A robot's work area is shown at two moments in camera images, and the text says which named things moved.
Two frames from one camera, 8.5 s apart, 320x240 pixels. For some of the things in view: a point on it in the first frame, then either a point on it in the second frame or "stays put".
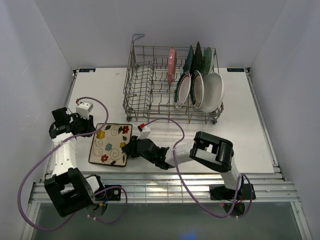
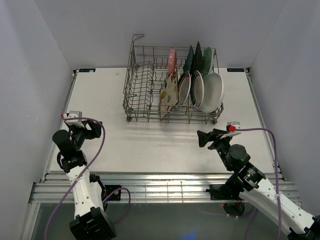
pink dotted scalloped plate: (172, 60) stays put
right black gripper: (130, 148) → (215, 135)
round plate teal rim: (182, 89) stays put
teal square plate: (188, 63) stays put
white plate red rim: (197, 89) stays put
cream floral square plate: (108, 143) → (169, 95)
